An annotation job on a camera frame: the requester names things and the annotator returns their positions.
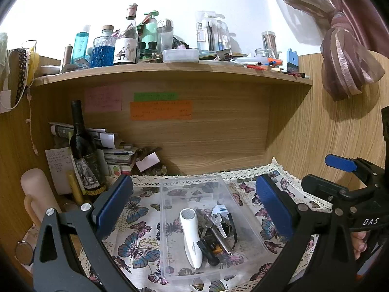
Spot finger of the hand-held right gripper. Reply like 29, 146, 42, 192
325, 155, 375, 183
301, 174, 353, 204

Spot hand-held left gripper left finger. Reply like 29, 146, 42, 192
32, 174, 134, 292

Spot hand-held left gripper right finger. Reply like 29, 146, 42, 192
255, 174, 355, 292

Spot clear plastic storage box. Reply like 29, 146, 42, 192
159, 175, 270, 286

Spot person's right hand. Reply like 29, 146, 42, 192
349, 230, 370, 261

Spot gold tube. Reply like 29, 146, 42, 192
67, 170, 86, 208

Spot black wristband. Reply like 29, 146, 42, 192
220, 211, 240, 248

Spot stack of booklets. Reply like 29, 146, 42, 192
103, 146, 139, 166

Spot pile of small trinkets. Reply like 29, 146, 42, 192
131, 166, 169, 177

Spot white and pink box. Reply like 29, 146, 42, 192
135, 153, 160, 172

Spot butterfly print lace cloth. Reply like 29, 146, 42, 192
77, 157, 335, 292

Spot brown hair clip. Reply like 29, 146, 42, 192
137, 146, 163, 159

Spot metal key bunch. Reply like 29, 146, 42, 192
199, 213, 234, 256

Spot dark wine bottle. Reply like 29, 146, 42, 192
69, 100, 107, 197

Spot rolled printed papers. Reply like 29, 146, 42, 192
49, 122, 120, 150

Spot white handwritten note paper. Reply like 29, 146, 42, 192
45, 147, 75, 196

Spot beige rounded bottle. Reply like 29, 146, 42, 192
21, 168, 63, 228

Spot white handheld massager device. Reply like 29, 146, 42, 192
179, 208, 203, 270

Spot orange sticky note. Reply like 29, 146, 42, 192
130, 100, 193, 120

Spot pink sticky note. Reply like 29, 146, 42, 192
84, 86, 123, 112

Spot small round mirror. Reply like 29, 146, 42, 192
15, 241, 35, 266

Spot green sticky note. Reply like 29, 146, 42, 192
134, 92, 178, 101

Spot blue plastic block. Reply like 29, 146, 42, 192
286, 49, 299, 68

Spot pink striped curtain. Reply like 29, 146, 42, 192
263, 0, 386, 101

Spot glass jar with sticks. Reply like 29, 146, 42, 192
261, 31, 277, 56

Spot wooden desk shelf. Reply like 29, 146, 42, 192
30, 55, 313, 177

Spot faceted glass bottle blue liquid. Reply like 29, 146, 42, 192
92, 25, 116, 67

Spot brown cosmetic tube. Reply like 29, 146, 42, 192
63, 45, 73, 68

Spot tall clear bottle figure label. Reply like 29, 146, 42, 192
114, 4, 139, 65

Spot clear plastic lidded case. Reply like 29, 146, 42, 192
162, 49, 199, 64

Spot black patterned band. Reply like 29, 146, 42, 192
14, 49, 28, 108

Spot yellow hanging object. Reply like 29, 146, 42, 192
29, 52, 41, 80

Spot blue mouthwash bottle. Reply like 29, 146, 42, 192
72, 24, 91, 62

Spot frosted bottle silver cap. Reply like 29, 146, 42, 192
157, 19, 174, 52

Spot green pump bottle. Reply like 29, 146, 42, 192
138, 10, 159, 46

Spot blister pack tool set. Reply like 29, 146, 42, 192
196, 11, 231, 52

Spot white hanging cable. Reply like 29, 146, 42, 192
27, 93, 39, 156

